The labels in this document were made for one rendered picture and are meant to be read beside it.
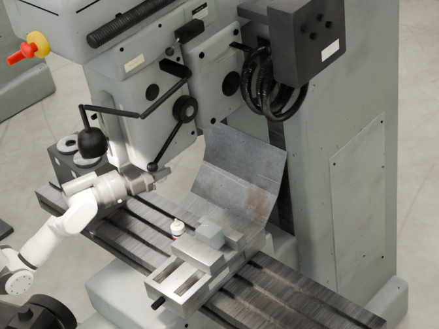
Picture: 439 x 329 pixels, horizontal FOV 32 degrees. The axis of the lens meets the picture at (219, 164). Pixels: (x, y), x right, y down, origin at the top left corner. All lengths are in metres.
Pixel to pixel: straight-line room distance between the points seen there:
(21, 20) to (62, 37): 0.15
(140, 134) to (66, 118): 2.82
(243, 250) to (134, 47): 0.70
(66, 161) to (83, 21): 0.85
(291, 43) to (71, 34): 0.51
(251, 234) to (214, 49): 0.55
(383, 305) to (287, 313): 1.05
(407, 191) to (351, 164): 1.36
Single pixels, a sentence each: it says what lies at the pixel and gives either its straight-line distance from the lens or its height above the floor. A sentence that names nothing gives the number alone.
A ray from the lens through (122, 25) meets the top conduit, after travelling 1.70.
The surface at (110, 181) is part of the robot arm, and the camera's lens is 2.10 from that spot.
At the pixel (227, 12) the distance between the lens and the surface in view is 2.01.
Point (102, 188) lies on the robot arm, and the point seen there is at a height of 1.27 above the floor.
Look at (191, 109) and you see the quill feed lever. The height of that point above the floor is 1.46.
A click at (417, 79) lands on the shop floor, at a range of 4.63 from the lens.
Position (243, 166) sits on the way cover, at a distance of 2.45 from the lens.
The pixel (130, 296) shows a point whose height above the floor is 0.88.
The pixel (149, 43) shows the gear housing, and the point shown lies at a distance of 1.83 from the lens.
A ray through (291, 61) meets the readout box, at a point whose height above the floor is 1.59.
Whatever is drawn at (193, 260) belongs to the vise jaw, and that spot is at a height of 1.05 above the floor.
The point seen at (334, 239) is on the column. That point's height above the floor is 0.70.
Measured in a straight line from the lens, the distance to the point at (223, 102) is 2.08.
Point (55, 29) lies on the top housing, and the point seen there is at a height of 1.81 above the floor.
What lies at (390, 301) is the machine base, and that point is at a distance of 3.13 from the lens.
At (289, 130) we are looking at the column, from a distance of 2.28.
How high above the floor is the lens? 2.58
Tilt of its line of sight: 39 degrees down
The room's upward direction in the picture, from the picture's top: 10 degrees counter-clockwise
